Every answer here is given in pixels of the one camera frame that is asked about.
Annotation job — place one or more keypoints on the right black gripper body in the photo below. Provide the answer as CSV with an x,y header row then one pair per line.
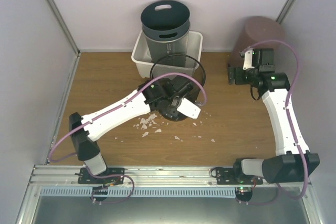
x,y
241,81

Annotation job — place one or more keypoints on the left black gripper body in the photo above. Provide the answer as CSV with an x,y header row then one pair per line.
x,y
169,113

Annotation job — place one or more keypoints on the black mesh wastebasket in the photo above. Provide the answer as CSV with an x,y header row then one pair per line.
x,y
182,86

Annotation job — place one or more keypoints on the mauve plastic bin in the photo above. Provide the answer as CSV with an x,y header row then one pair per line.
x,y
255,29

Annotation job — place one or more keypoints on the dark grey plastic bin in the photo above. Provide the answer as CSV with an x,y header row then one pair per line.
x,y
165,20

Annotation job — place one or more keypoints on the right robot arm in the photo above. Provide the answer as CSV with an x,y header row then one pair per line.
x,y
293,161

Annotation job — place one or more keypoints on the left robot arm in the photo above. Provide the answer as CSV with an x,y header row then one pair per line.
x,y
168,96

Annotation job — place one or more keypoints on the white plastic tub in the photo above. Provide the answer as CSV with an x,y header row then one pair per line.
x,y
142,58

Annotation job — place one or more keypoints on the silver mesh wastebasket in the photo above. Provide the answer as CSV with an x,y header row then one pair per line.
x,y
168,51

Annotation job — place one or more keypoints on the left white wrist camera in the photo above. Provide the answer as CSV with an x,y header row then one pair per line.
x,y
188,108

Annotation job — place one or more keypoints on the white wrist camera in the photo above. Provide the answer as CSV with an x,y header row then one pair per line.
x,y
188,108
247,55

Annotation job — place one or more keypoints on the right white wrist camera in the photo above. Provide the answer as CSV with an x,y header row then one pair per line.
x,y
247,55

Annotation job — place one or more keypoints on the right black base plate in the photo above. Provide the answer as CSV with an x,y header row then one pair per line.
x,y
231,175

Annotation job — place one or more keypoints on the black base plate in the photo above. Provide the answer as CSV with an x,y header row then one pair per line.
x,y
231,175
106,178

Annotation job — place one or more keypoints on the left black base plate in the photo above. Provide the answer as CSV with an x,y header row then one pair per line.
x,y
106,178

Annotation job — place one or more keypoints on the aluminium rail frame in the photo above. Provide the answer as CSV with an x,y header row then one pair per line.
x,y
143,176

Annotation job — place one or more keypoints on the grey slotted cable duct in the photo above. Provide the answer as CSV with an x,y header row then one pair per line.
x,y
172,192

